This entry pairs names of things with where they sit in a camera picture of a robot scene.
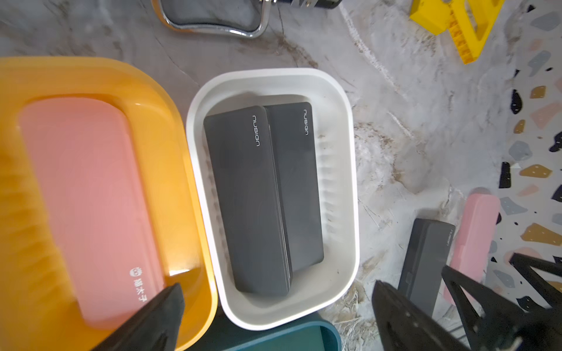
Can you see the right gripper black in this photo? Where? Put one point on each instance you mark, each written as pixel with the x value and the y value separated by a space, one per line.
pixel 492 322

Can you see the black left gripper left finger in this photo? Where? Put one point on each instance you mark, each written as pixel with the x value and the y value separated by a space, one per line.
pixel 154 327

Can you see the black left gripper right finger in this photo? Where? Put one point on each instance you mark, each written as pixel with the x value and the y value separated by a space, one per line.
pixel 403 326

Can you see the dark grey pencil case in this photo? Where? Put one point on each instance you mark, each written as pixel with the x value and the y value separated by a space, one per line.
pixel 427 253
pixel 295 155
pixel 246 181

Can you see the teal storage box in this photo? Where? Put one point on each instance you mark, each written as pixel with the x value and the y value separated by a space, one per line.
pixel 310 332

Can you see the white storage box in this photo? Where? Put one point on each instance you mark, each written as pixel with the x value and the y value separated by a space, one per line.
pixel 323 284

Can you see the yellow storage box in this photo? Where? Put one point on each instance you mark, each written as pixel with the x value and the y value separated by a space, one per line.
pixel 39 310

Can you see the yellow plastic triangle piece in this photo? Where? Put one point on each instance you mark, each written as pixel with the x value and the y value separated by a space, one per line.
pixel 468 22

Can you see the black briefcase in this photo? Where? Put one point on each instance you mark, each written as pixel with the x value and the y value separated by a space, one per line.
pixel 241 19

